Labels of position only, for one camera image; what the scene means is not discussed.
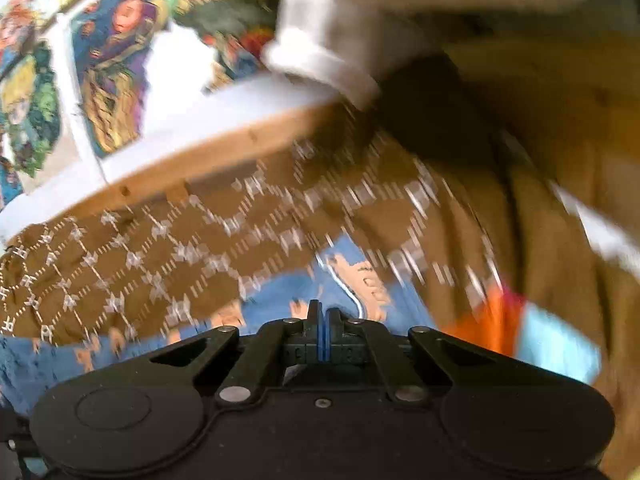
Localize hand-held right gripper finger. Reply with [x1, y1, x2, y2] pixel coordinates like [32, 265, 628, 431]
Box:
[146, 300, 325, 406]
[324, 306, 506, 405]

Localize blue pants with orange print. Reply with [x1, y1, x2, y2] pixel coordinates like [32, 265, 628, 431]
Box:
[0, 235, 436, 416]

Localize brown patterned blanket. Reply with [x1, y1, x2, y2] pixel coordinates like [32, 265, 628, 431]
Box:
[0, 30, 640, 480]

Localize white cloth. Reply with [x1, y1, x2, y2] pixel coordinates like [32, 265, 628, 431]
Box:
[262, 0, 588, 111]

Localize wooden bed frame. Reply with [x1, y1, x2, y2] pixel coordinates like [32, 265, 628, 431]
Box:
[0, 95, 386, 248]

